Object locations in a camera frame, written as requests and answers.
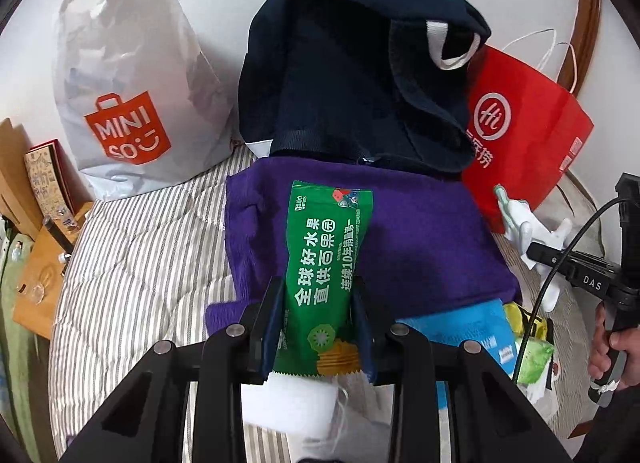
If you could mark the green snack packet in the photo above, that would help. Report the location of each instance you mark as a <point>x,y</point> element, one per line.
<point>320,253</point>

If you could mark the printed brown box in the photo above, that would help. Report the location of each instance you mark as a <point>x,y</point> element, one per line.
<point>47,183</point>

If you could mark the red paper bag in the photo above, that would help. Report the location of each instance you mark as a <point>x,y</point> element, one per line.
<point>525,143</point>

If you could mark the green wet wipes packet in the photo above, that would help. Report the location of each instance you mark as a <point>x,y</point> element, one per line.
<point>537,358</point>

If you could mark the purple towel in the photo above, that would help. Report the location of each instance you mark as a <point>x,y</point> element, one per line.
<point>425,243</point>

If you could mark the blue tissue pack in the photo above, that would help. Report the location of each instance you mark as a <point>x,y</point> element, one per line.
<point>470,323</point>

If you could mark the navy blue jacket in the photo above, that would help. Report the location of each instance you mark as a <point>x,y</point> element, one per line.
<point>325,93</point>

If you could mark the person's right hand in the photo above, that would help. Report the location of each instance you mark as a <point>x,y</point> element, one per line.
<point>625,348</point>

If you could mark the yellow black packet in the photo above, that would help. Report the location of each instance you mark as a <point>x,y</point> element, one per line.
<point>515,318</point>

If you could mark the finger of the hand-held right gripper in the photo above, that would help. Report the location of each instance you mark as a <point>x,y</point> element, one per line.
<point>550,258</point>

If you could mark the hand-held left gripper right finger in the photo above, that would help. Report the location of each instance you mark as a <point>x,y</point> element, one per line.
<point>362,333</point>

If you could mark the striped bed quilt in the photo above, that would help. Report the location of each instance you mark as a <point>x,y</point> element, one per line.
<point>150,268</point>

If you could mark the light green cloth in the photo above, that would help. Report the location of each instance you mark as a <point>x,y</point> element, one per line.
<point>20,368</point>

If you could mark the white plastic shopping bag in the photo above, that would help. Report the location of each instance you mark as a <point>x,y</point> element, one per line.
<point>130,68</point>

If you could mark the wooden headboard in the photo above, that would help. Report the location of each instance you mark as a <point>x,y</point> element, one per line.
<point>590,18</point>

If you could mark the white glove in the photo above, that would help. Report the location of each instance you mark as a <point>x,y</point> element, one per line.
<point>520,228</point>

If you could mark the flat brown paper bag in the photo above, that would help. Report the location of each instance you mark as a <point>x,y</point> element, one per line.
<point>45,283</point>

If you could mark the beige fabric bag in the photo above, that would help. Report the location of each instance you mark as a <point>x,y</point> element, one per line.
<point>567,193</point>

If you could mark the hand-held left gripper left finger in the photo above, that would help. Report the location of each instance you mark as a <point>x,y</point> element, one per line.
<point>272,323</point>

